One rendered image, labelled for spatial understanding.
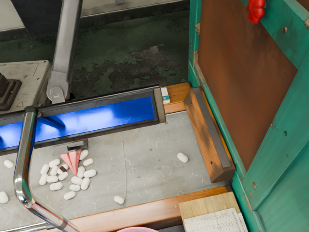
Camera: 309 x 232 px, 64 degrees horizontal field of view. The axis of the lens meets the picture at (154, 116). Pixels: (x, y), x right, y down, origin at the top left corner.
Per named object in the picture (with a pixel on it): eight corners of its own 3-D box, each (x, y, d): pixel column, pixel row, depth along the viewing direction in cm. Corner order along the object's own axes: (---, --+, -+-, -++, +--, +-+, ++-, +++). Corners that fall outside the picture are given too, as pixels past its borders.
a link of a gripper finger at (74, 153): (81, 175, 73) (74, 144, 73) (56, 181, 72) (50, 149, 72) (86, 170, 79) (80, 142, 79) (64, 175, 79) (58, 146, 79)
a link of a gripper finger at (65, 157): (88, 174, 73) (82, 142, 73) (65, 179, 72) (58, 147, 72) (93, 169, 80) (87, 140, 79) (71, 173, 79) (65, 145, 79)
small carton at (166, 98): (157, 92, 92) (157, 89, 90) (166, 90, 92) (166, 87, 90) (160, 104, 88) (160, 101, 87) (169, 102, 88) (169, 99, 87)
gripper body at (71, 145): (84, 146, 73) (79, 122, 73) (50, 153, 72) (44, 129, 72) (89, 144, 79) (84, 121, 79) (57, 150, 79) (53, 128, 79)
